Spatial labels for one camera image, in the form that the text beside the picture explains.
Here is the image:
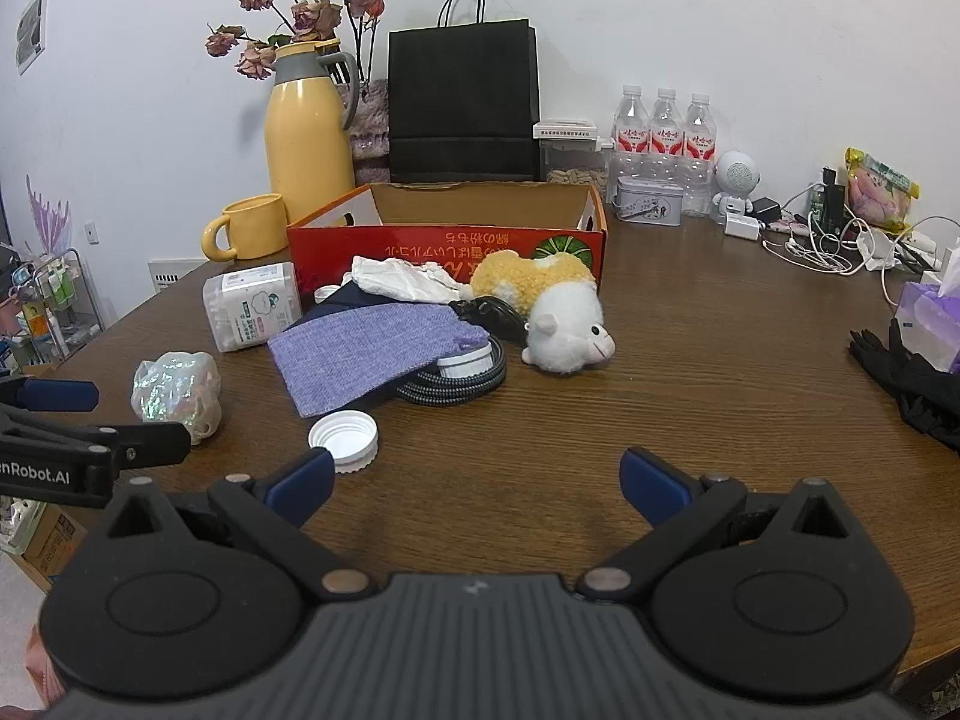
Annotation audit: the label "large white bottle cap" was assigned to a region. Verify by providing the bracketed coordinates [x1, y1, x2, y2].
[308, 410, 380, 474]

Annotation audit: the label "purple flower wall sticker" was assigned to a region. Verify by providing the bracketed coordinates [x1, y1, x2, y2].
[25, 174, 72, 256]

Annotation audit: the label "white wall vent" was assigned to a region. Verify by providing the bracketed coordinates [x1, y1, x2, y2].
[148, 259, 207, 293]

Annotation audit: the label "dried pink roses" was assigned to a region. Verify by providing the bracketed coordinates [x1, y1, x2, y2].
[206, 0, 387, 83]

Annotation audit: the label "purple fabric pouch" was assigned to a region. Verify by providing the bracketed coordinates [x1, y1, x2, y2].
[268, 303, 490, 419]

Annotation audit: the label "white power strip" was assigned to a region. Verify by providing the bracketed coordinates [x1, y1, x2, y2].
[859, 229, 938, 271]

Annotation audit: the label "yellow thermos jug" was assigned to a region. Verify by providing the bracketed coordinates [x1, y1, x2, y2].
[264, 40, 359, 226]

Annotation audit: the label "brown cardboard box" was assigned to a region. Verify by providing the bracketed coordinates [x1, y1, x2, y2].
[0, 495, 87, 593]

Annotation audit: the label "braided grey cable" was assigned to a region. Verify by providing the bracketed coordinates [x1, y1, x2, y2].
[395, 337, 509, 407]

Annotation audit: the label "black gloves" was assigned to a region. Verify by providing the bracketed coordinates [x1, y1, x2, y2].
[849, 319, 960, 455]

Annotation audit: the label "dark green bottle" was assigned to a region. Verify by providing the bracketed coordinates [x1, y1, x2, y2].
[808, 167, 848, 237]

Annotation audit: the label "red cardboard box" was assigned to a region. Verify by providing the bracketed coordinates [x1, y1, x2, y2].
[286, 181, 607, 301]

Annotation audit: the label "fuzzy pink vase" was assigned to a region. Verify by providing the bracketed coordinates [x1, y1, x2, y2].
[337, 79, 391, 185]

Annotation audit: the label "yellow snack packet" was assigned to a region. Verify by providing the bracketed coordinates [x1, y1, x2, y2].
[844, 148, 921, 233]

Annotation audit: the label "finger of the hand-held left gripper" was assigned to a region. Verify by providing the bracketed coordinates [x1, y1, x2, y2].
[0, 377, 100, 415]
[0, 403, 192, 470]

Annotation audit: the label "yellow mug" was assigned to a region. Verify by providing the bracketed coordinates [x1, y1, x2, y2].
[200, 193, 290, 262]

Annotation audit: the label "black paper bag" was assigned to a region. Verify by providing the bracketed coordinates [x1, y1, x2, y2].
[388, 0, 542, 185]

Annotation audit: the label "white wipes packet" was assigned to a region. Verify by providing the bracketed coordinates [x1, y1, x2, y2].
[202, 262, 303, 353]

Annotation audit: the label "wire storage rack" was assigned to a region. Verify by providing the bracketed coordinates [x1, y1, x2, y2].
[0, 244, 106, 376]

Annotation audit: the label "white robot speaker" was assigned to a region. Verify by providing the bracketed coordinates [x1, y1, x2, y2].
[709, 151, 762, 222]

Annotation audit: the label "wall poster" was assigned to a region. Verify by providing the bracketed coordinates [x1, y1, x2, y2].
[15, 0, 50, 76]

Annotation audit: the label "pearly plastic bag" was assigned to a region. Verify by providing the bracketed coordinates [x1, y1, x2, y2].
[131, 350, 224, 446]

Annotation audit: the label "white round jar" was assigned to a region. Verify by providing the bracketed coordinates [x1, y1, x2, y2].
[435, 341, 492, 378]

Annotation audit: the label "white cables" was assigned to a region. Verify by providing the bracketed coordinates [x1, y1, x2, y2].
[761, 221, 901, 276]

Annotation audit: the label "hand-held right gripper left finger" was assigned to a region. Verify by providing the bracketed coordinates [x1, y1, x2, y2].
[105, 448, 376, 602]

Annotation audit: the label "white crumpled cloth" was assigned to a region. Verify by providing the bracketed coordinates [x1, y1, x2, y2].
[350, 256, 473, 303]

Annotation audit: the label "purple tissue box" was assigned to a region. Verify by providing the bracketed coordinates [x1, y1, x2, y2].
[896, 240, 960, 376]

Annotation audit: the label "grey tin box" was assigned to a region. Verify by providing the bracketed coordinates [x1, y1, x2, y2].
[613, 176, 685, 227]

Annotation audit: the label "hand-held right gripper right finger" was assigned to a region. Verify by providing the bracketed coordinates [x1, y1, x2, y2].
[577, 448, 852, 605]

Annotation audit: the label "yellow white plush sheep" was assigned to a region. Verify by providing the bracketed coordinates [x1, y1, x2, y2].
[459, 249, 616, 374]

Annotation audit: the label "clear nut container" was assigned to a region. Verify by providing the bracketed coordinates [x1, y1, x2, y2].
[534, 120, 612, 188]

